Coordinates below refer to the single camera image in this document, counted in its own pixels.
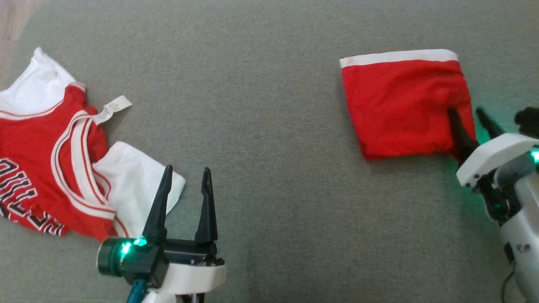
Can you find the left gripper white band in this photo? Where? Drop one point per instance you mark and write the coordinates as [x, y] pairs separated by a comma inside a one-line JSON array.
[[189, 277]]

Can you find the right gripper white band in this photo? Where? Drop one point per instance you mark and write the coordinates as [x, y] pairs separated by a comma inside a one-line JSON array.
[[492, 155]]

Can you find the red shorts with white waistband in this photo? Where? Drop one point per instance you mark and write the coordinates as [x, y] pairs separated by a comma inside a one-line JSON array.
[[400, 105]]

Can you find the red and white basketball jersey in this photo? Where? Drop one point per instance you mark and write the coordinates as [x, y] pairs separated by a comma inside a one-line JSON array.
[[33, 139]]

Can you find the large grey sofa seat cushion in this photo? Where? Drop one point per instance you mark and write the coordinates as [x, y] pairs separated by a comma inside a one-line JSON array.
[[273, 147]]

